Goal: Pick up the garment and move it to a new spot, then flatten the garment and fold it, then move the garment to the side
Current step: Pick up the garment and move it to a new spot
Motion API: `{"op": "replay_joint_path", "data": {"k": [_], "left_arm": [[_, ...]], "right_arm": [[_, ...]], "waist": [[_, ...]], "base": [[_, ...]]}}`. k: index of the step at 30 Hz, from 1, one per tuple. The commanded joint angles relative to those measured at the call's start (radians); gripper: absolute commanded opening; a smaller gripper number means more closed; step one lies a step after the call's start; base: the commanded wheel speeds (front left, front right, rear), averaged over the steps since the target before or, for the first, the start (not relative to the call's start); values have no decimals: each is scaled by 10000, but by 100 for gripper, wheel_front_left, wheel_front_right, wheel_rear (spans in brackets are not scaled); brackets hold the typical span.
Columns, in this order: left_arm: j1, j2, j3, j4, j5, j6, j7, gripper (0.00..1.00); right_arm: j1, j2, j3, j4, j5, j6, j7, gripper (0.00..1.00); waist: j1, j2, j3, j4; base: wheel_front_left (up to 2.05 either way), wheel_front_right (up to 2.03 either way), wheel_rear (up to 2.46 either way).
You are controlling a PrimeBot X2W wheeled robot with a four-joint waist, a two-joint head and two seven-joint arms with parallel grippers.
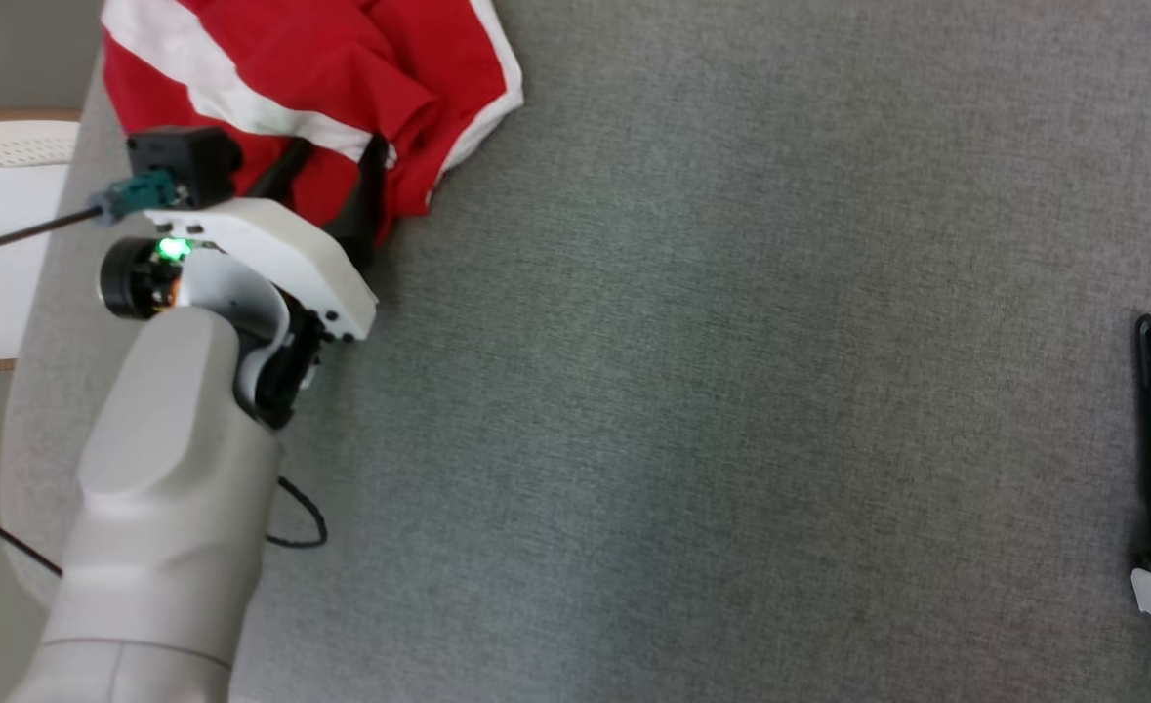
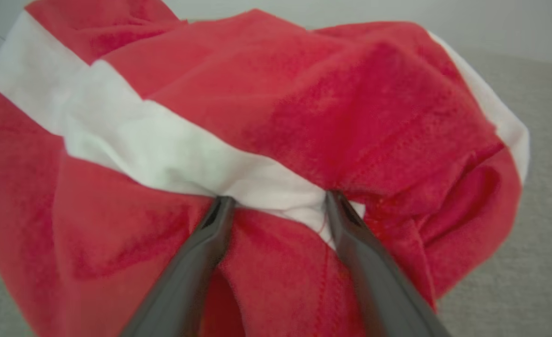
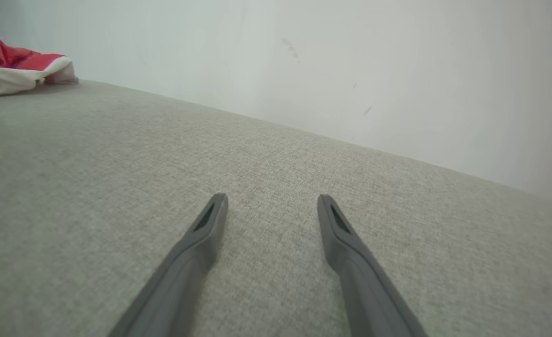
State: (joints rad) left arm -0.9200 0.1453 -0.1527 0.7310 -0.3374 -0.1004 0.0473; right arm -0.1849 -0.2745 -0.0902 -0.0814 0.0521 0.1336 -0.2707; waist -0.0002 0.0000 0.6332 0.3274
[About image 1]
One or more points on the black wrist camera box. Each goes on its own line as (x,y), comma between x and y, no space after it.
(189,161)

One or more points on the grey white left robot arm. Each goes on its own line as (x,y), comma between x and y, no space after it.
(165,527)

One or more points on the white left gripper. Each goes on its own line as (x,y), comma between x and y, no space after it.
(272,254)

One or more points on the red and white shirt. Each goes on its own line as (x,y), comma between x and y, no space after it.
(292,68)

